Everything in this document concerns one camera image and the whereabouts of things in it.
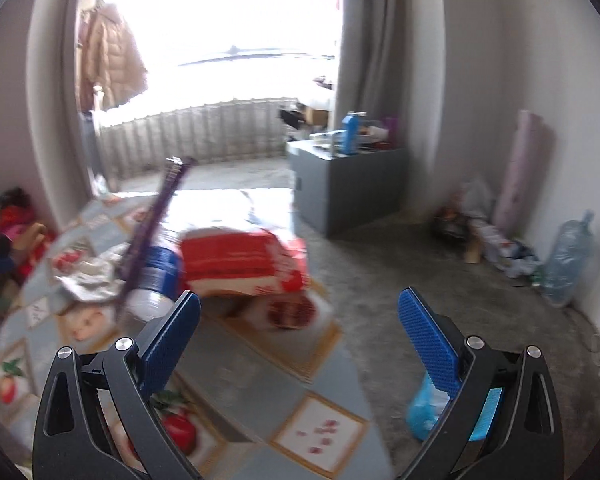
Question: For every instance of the blue detergent bottle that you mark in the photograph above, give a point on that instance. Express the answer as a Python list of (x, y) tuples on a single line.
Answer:
[(351, 126)]

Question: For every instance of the red snack bag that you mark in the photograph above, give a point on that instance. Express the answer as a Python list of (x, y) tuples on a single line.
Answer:
[(253, 262)]

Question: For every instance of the beige hanging jacket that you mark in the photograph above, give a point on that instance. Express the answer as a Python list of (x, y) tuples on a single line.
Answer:
[(109, 59)]

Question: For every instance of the blue mesh wastebasket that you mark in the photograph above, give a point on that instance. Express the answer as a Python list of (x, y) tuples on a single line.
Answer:
[(429, 403)]

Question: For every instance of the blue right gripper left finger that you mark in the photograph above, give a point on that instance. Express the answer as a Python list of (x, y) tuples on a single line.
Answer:
[(162, 342)]

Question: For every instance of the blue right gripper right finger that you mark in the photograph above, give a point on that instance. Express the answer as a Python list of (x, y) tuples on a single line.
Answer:
[(434, 349)]

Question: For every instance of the pink rolled mat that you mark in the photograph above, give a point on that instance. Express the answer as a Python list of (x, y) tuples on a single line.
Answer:
[(520, 168)]

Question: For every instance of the grey cabinet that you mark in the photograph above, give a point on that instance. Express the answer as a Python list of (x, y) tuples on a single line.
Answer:
[(336, 193)]

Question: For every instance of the purple snack bag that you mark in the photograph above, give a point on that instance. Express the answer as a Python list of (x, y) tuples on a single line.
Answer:
[(135, 256)]

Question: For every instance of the clear water jug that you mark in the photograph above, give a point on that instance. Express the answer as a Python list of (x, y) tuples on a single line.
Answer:
[(562, 270)]

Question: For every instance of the grey curtain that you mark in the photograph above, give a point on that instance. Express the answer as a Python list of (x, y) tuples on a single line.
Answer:
[(391, 63)]

